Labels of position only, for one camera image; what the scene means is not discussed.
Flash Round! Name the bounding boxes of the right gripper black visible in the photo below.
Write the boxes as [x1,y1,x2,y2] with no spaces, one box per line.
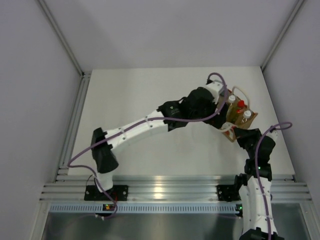
[233,128,261,159]

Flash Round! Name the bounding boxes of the burlap watermelon canvas bag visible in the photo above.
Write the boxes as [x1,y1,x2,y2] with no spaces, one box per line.
[217,85,258,142]

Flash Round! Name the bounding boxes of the pale bottle white cap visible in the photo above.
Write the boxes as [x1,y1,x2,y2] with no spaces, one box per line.
[240,110,252,125]

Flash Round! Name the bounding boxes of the yellow bottle white cap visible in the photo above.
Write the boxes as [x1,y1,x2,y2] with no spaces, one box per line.
[226,94,237,121]

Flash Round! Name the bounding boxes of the yellow bottle red cap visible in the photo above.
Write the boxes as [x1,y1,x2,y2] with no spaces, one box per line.
[234,100,246,119]

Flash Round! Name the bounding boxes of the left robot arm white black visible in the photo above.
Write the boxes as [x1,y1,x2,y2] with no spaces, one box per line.
[91,87,228,200]

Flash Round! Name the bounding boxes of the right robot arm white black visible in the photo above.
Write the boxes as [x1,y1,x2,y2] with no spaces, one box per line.
[232,128,284,240]

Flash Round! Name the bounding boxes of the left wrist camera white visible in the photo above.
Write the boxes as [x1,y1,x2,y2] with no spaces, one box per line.
[205,80,225,104]

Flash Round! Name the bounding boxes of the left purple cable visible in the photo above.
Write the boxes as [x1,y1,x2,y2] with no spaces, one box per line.
[67,72,229,221]

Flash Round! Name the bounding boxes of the purple cable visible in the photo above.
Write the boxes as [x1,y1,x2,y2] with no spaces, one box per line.
[253,121,293,240]
[67,72,229,221]

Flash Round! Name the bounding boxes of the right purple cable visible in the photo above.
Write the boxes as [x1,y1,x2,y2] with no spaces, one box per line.
[253,121,293,240]

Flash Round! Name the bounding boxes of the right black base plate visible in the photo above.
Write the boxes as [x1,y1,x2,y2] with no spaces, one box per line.
[216,184,241,202]

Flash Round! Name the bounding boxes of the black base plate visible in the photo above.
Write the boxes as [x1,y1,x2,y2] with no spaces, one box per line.
[84,185,129,202]
[216,184,241,202]

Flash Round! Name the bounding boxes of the left aluminium frame post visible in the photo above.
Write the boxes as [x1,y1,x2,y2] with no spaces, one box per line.
[37,0,86,76]

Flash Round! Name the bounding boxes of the aluminium frame post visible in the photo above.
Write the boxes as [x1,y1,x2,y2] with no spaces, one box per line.
[37,0,86,76]
[260,0,307,73]

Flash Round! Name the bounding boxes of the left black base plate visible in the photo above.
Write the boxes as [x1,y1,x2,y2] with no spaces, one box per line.
[84,185,129,202]

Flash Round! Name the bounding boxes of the grey slotted cable duct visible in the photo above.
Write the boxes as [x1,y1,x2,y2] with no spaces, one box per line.
[49,203,243,214]

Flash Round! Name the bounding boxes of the right aluminium frame post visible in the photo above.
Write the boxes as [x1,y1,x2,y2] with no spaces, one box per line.
[260,0,307,73]

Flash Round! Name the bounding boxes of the aluminium rail frame front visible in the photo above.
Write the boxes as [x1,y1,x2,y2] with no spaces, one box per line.
[40,175,312,203]

